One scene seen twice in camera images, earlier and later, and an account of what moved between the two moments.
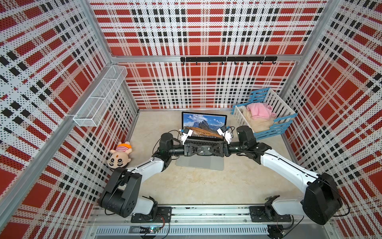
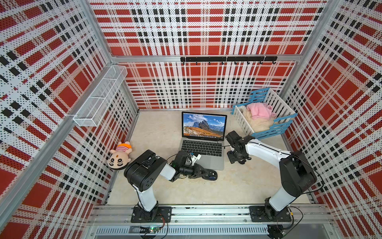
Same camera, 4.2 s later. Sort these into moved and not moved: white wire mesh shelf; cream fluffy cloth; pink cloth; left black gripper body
Moved: left black gripper body
Not moved: white wire mesh shelf; pink cloth; cream fluffy cloth
